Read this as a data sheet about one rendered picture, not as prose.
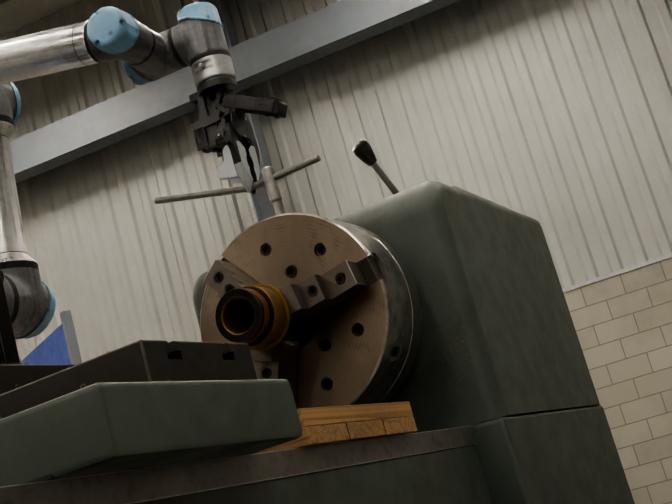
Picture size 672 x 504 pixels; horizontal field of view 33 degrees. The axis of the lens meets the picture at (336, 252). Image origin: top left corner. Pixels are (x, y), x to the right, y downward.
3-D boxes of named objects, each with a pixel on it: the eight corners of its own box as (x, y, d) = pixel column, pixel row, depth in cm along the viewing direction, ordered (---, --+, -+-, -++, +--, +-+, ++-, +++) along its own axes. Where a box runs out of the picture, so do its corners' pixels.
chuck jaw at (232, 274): (276, 323, 173) (220, 283, 178) (292, 295, 172) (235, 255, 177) (237, 320, 163) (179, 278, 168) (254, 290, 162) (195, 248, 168)
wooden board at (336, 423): (194, 501, 164) (188, 473, 165) (418, 430, 149) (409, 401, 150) (54, 527, 137) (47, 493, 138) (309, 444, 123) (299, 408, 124)
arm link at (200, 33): (184, 25, 215) (224, 8, 212) (198, 78, 212) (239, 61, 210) (164, 11, 207) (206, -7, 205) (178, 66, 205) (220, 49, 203)
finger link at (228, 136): (242, 168, 202) (231, 124, 204) (250, 165, 201) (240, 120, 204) (228, 163, 198) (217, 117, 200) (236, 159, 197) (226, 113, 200)
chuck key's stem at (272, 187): (292, 228, 198) (275, 166, 201) (286, 226, 196) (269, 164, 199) (281, 232, 199) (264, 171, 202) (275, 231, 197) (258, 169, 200)
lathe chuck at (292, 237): (249, 443, 180) (215, 249, 186) (432, 402, 167) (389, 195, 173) (218, 446, 172) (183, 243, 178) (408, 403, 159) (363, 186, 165)
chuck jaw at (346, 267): (308, 295, 171) (373, 255, 167) (322, 325, 169) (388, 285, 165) (271, 290, 161) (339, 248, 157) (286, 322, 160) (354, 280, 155)
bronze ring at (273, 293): (236, 297, 167) (201, 294, 159) (290, 276, 163) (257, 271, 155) (253, 359, 165) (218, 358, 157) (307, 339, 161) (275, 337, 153)
